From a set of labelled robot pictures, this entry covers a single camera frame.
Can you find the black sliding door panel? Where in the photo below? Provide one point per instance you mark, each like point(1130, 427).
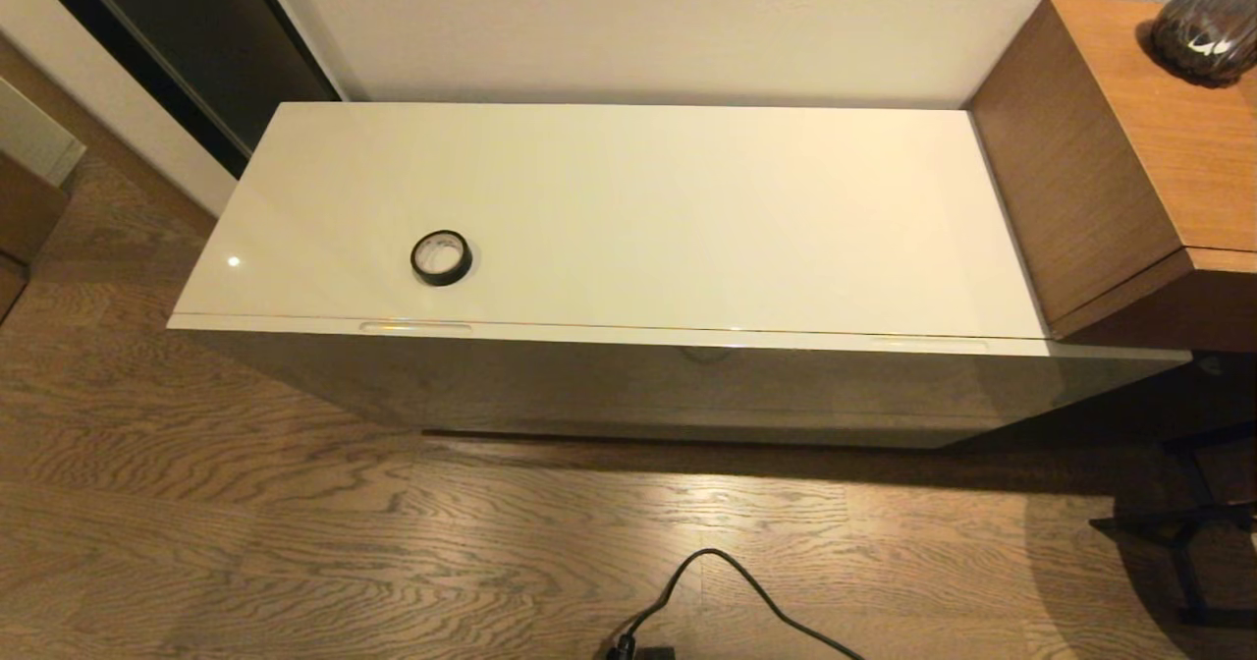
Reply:
point(196, 41)

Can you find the black metal stand legs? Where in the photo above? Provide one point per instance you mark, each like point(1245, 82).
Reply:
point(1188, 542)

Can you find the black power adapter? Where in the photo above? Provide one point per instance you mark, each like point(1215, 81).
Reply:
point(653, 653)

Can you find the black tape roll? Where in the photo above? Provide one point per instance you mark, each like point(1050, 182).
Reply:
point(417, 265)

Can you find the white door frame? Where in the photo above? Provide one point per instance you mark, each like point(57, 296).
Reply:
point(128, 110)

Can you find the white glossy low cabinet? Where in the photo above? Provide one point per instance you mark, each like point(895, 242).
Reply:
point(638, 218)

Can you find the brown wooden side cabinet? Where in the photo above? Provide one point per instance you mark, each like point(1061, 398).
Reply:
point(1178, 149)

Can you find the dark ribbed glass vase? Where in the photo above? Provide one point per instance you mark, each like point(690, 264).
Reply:
point(1213, 27)

